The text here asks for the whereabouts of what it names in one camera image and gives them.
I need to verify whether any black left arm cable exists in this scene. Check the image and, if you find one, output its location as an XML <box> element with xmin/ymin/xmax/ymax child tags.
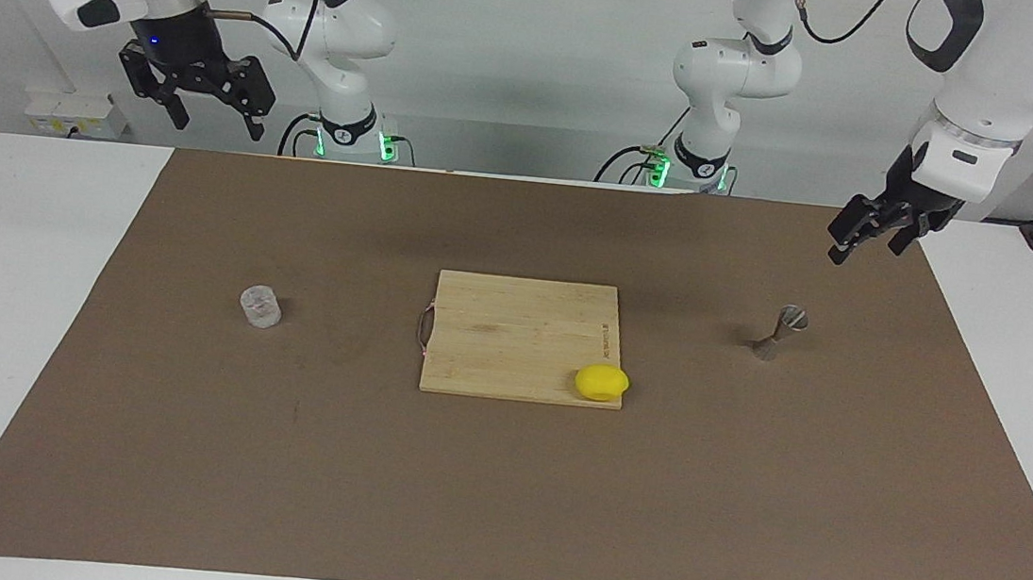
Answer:
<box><xmin>782</xmin><ymin>0</ymin><xmax>898</xmax><ymax>52</ymax></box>

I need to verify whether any yellow lemon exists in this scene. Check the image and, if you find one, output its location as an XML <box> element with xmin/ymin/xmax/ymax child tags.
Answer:
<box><xmin>574</xmin><ymin>362</ymin><xmax>632</xmax><ymax>405</ymax></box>

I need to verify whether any bamboo cutting board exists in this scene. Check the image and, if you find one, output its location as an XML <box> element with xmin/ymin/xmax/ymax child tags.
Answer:
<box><xmin>412</xmin><ymin>268</ymin><xmax>633</xmax><ymax>412</ymax></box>

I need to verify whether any steel double jigger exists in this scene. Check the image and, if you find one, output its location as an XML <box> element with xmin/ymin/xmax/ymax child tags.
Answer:
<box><xmin>750</xmin><ymin>302</ymin><xmax>810</xmax><ymax>366</ymax></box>

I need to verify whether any black base cable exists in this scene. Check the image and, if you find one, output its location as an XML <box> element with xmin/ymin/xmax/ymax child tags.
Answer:
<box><xmin>277</xmin><ymin>109</ymin><xmax>324</xmax><ymax>160</ymax></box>
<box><xmin>594</xmin><ymin>97</ymin><xmax>692</xmax><ymax>191</ymax></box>

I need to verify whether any brown table mat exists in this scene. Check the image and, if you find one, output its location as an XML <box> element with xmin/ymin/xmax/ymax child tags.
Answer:
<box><xmin>0</xmin><ymin>126</ymin><xmax>1033</xmax><ymax>580</ymax></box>

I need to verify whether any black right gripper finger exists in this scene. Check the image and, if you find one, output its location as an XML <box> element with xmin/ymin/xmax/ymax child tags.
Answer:
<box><xmin>113</xmin><ymin>43</ymin><xmax>196</xmax><ymax>131</ymax></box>
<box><xmin>195</xmin><ymin>52</ymin><xmax>280</xmax><ymax>142</ymax></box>

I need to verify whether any small clear glass cup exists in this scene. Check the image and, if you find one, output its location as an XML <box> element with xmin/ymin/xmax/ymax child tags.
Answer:
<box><xmin>237</xmin><ymin>283</ymin><xmax>285</xmax><ymax>332</ymax></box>

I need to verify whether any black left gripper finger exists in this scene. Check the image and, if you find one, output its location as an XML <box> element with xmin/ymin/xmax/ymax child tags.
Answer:
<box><xmin>825</xmin><ymin>192</ymin><xmax>889</xmax><ymax>269</ymax></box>
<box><xmin>888</xmin><ymin>212</ymin><xmax>934</xmax><ymax>259</ymax></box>

